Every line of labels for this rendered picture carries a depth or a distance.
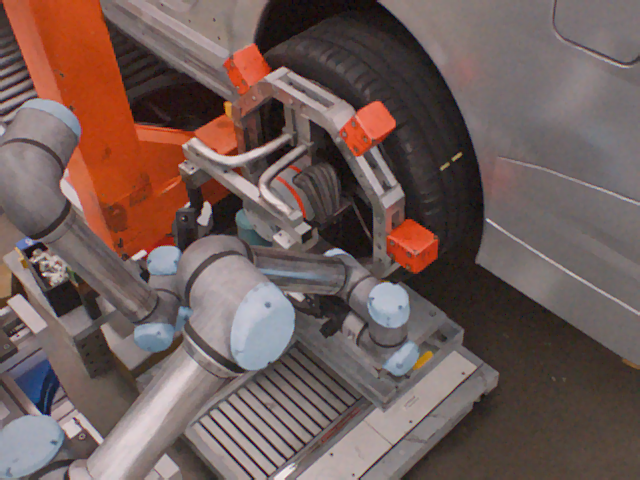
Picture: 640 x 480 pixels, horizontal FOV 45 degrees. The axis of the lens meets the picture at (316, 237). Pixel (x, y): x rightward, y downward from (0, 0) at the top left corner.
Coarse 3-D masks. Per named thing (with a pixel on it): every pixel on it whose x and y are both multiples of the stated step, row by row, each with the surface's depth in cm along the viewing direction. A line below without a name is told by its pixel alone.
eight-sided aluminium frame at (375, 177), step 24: (288, 72) 174; (264, 96) 178; (288, 96) 170; (312, 96) 170; (240, 120) 193; (312, 120) 167; (336, 120) 162; (240, 144) 200; (336, 144) 165; (240, 168) 207; (264, 168) 208; (360, 168) 163; (384, 168) 165; (384, 192) 164; (384, 216) 166; (384, 240) 172; (360, 264) 189; (384, 264) 177
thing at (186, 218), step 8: (184, 208) 174; (192, 208) 174; (176, 216) 173; (184, 216) 173; (192, 216) 173; (176, 224) 174; (184, 224) 174; (192, 224) 174; (176, 232) 175; (184, 232) 174; (192, 232) 174; (184, 240) 175; (192, 240) 175; (184, 248) 175
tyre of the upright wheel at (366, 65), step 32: (320, 32) 177; (352, 32) 173; (384, 32) 173; (288, 64) 178; (320, 64) 169; (352, 64) 165; (384, 64) 167; (416, 64) 168; (352, 96) 166; (384, 96) 162; (416, 96) 166; (448, 96) 168; (416, 128) 164; (448, 128) 167; (416, 160) 163; (448, 160) 169; (416, 192) 167; (448, 192) 170; (480, 192) 180; (448, 224) 175; (352, 256) 205
